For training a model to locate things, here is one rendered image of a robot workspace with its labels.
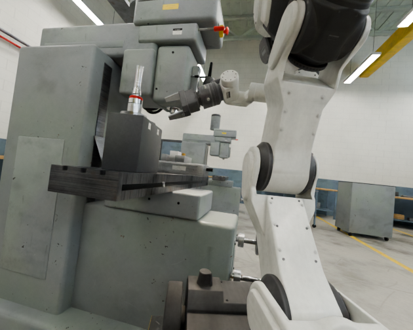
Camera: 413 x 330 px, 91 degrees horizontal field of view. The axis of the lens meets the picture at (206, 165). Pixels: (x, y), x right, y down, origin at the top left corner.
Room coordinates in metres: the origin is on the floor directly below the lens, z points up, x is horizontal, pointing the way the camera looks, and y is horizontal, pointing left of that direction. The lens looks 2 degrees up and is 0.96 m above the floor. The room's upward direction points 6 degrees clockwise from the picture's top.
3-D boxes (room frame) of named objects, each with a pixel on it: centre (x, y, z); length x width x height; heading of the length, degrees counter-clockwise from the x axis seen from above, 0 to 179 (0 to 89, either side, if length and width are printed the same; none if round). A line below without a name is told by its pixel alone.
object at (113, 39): (1.25, 0.71, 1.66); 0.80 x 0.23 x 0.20; 78
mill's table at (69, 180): (1.18, 0.21, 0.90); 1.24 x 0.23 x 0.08; 168
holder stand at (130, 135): (0.75, 0.27, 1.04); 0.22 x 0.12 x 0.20; 177
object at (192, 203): (1.15, 0.22, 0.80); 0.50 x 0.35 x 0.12; 78
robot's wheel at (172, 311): (0.65, 0.06, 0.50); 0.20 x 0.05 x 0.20; 5
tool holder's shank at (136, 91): (0.71, 0.27, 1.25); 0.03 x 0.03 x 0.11
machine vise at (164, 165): (1.25, 0.17, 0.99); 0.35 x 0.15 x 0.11; 78
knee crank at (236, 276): (0.90, -0.27, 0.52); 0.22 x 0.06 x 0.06; 78
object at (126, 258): (1.14, 0.20, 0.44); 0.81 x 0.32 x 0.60; 78
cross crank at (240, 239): (1.04, -0.27, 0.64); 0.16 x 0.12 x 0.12; 78
